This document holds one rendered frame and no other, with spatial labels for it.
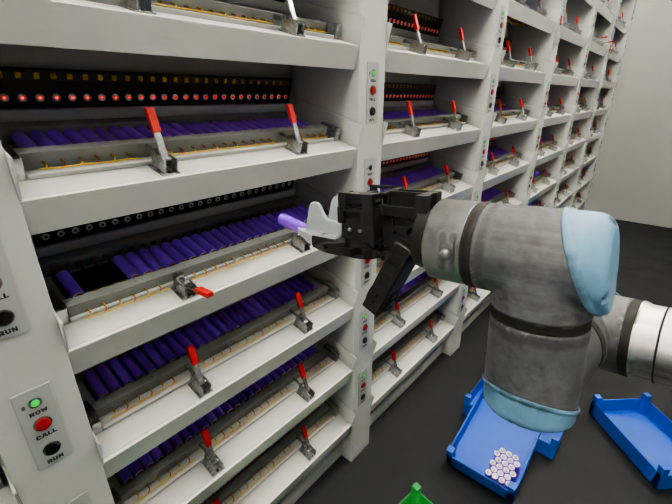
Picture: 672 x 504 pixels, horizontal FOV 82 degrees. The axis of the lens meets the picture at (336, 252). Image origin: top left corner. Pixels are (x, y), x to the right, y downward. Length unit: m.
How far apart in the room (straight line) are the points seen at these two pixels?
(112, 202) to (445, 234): 0.42
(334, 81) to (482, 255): 0.62
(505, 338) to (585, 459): 1.20
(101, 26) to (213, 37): 0.15
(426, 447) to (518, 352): 1.06
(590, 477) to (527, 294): 1.20
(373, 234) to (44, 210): 0.38
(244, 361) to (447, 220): 0.56
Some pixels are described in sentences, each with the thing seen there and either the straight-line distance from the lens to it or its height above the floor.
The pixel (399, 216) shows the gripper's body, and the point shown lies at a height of 0.94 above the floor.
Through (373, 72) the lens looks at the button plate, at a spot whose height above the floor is 1.11.
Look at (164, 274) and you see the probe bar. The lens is 0.69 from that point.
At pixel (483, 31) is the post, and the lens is 1.52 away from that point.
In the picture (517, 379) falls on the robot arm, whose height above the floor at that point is 0.81.
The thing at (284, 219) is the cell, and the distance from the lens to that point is 0.60.
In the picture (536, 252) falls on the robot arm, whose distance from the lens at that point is 0.38.
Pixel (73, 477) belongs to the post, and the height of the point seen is 0.56.
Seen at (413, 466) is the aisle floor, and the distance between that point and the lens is 1.39.
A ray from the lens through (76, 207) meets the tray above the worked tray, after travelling 0.57.
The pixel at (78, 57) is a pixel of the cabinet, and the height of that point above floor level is 1.12.
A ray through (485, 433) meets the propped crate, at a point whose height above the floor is 0.05.
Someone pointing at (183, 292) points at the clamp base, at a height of 0.77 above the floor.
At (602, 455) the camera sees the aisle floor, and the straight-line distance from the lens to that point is 1.63.
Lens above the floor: 1.06
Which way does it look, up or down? 22 degrees down
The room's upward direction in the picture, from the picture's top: straight up
